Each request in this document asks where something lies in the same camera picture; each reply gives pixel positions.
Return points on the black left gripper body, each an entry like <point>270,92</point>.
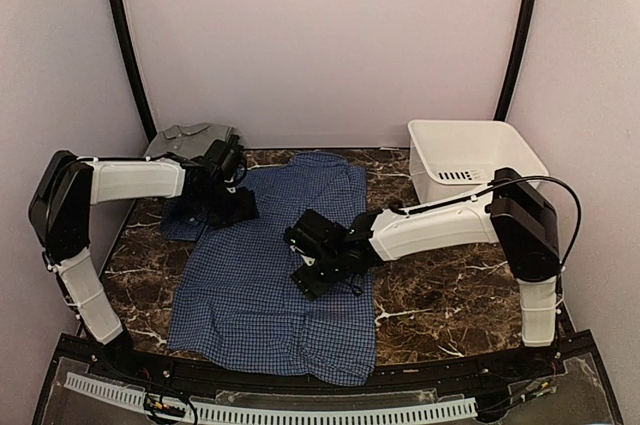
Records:
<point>227,209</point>

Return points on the blue checked long sleeve shirt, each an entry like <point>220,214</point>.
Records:
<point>236,304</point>

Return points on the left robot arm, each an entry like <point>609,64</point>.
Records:
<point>59,213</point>

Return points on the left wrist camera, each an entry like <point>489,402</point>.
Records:
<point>225,164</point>

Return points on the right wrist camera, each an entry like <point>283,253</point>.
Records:
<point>315,237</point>

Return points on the black front rail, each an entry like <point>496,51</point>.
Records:
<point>485,373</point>

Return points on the right black frame post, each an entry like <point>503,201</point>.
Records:
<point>516,55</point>

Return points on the white plastic basket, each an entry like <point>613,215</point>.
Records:
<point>451,157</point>

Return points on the white slotted cable duct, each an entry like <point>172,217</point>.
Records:
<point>256,408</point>

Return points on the grey folded shirt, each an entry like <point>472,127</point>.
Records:
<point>188,141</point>

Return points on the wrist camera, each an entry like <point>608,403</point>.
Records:
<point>315,237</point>
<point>225,164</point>

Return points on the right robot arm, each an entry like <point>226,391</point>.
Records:
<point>509,211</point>

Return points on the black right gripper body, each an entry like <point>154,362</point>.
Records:
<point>319,284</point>

